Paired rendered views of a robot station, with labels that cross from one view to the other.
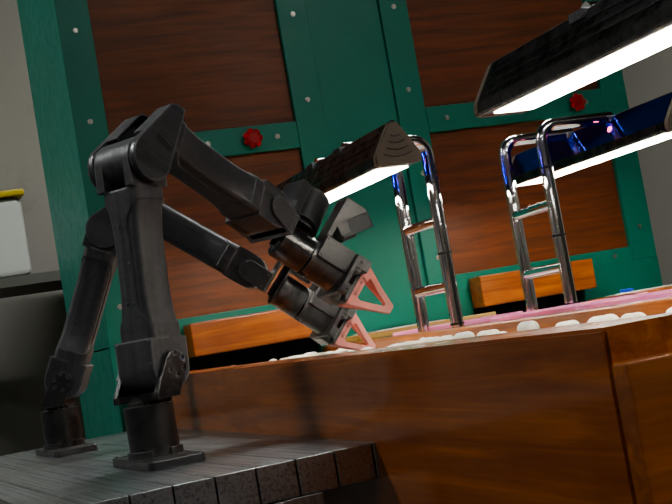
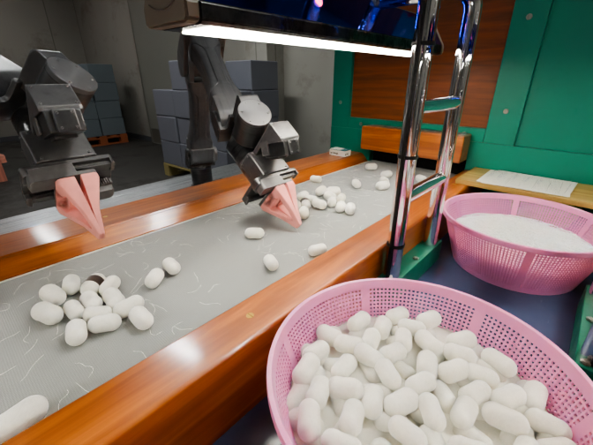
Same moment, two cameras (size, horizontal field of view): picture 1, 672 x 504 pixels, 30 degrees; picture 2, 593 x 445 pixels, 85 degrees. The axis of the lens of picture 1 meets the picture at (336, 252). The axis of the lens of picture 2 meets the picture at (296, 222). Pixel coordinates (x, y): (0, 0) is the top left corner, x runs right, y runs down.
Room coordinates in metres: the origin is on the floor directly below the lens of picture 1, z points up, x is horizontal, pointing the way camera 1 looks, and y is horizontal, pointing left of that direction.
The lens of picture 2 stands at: (1.93, -0.51, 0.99)
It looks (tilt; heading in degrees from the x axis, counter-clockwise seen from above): 24 degrees down; 63
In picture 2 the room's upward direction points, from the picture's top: straight up
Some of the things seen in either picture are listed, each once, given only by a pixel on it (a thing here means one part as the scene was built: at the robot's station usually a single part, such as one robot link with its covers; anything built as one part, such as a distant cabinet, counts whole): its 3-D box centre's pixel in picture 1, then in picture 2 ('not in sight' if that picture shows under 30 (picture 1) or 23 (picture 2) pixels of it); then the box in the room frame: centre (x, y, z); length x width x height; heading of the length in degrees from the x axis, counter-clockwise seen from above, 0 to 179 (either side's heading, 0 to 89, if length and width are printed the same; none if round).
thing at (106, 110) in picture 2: not in sight; (81, 104); (1.37, 6.19, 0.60); 1.15 x 0.77 x 1.19; 114
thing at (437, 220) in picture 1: (389, 264); (380, 142); (2.29, -0.09, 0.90); 0.20 x 0.19 x 0.45; 21
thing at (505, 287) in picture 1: (533, 282); not in sight; (2.90, -0.44, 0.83); 0.30 x 0.06 x 0.07; 111
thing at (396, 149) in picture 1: (331, 175); (349, 20); (2.27, -0.02, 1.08); 0.62 x 0.08 x 0.07; 21
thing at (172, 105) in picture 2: not in sight; (217, 123); (2.80, 3.00, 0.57); 1.10 x 0.73 x 1.14; 114
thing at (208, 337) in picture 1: (256, 329); (410, 141); (2.66, 0.20, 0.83); 0.30 x 0.06 x 0.07; 111
